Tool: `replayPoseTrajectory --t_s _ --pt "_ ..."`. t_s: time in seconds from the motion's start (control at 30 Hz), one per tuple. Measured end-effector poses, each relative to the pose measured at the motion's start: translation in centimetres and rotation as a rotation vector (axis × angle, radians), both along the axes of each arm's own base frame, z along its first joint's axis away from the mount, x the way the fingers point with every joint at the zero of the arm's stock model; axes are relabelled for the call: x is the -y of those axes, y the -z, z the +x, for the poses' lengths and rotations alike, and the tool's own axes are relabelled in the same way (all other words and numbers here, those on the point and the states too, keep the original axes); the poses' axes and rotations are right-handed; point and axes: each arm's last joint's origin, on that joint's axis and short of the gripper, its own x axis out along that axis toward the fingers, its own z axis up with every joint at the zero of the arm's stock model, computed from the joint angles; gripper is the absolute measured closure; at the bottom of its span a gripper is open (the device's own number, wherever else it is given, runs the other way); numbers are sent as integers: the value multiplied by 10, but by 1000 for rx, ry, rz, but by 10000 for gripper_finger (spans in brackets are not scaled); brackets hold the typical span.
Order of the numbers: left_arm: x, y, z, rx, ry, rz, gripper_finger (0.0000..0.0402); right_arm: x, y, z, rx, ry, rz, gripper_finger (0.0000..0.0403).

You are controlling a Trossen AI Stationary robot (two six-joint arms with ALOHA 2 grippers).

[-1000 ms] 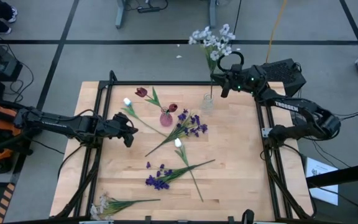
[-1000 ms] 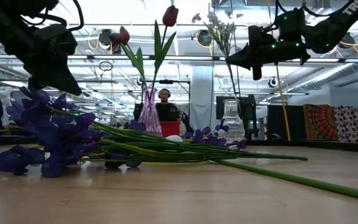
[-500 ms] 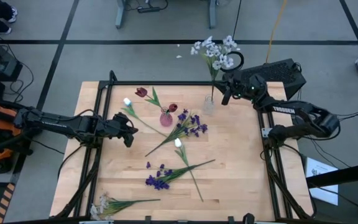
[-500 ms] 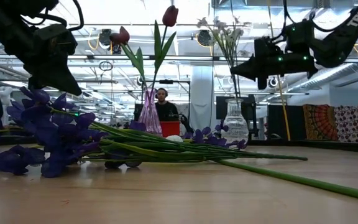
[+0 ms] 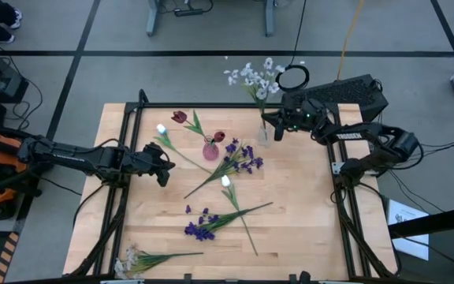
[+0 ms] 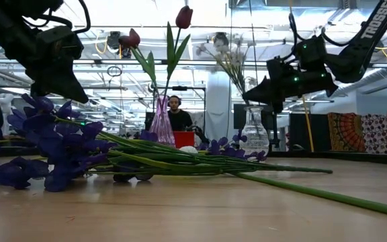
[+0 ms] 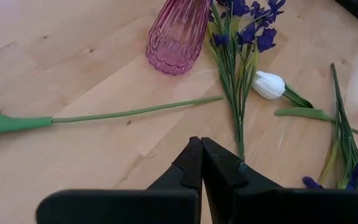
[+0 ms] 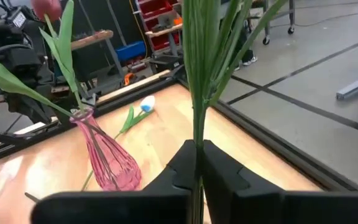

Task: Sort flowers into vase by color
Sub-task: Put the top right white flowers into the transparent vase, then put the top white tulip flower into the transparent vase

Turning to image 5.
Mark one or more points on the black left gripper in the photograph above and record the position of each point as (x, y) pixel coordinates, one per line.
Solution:
(152, 159)

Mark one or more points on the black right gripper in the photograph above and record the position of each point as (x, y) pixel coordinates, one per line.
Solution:
(304, 114)

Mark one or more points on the white blossom flower spray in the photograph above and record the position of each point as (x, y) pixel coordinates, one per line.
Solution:
(144, 258)
(261, 94)

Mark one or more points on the white tulip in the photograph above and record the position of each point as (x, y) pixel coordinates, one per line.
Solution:
(161, 129)
(225, 180)

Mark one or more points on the purple blossom flower spray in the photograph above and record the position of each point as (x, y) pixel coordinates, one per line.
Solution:
(201, 232)
(231, 149)

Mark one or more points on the dark red tulip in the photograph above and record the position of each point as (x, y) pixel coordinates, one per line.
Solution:
(179, 116)
(219, 137)

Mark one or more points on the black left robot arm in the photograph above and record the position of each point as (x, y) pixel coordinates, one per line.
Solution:
(73, 158)

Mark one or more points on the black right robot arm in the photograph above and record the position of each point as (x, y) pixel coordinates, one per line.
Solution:
(349, 137)

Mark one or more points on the clear glass vase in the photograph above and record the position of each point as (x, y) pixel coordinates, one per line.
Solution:
(265, 136)

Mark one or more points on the pink glass vase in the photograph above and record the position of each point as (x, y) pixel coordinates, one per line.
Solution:
(210, 152)

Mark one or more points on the black computer case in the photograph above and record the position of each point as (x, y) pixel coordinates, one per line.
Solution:
(349, 92)

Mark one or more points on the grey desk leg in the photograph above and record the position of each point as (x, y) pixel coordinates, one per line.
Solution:
(269, 19)
(153, 19)

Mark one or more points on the black power strip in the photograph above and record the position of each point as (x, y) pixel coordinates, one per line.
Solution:
(189, 12)

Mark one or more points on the white paper sheet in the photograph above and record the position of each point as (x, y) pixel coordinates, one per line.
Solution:
(412, 246)

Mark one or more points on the black metal beam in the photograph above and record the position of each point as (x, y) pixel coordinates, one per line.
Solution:
(440, 221)

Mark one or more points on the black metal table frame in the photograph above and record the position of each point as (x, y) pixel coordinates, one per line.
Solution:
(160, 105)

